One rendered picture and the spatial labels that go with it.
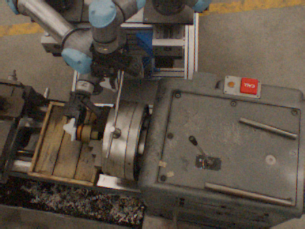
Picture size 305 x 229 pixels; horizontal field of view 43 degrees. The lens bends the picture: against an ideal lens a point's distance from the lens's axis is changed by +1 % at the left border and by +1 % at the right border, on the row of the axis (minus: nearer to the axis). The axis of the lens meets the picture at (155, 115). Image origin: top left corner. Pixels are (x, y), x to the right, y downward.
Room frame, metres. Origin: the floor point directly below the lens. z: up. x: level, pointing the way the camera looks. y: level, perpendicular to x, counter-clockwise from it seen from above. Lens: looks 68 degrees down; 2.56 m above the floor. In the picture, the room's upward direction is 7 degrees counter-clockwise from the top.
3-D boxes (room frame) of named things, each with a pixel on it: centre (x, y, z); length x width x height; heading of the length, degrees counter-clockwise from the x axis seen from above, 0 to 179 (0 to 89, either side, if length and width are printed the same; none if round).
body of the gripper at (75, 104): (0.67, 0.32, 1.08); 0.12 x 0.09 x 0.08; 162
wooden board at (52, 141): (0.58, 0.40, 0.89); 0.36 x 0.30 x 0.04; 163
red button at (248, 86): (0.59, -0.36, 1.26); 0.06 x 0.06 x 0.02; 73
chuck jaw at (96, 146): (0.44, 0.24, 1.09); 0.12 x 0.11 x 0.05; 163
